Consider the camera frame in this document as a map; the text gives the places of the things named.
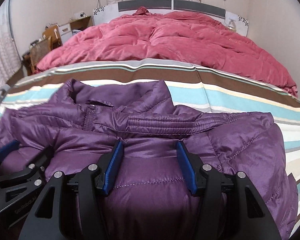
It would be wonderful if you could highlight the purple quilted down jacket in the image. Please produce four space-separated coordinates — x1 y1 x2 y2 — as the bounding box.
0 79 298 239

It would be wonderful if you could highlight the striped bed sheet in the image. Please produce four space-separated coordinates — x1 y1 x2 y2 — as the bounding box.
0 59 300 236

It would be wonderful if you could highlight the side patterned curtain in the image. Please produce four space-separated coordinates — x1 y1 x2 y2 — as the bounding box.
0 0 21 87

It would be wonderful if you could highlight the pink red comforter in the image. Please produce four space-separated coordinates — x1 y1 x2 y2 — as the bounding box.
37 7 298 96

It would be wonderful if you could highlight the white drawer cabinet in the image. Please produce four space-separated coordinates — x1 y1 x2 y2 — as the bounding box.
58 23 72 44

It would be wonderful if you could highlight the wooden bedside table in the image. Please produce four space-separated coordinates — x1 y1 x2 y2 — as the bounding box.
70 16 93 31

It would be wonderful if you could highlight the grey white headboard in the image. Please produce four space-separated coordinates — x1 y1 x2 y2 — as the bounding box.
93 0 249 36

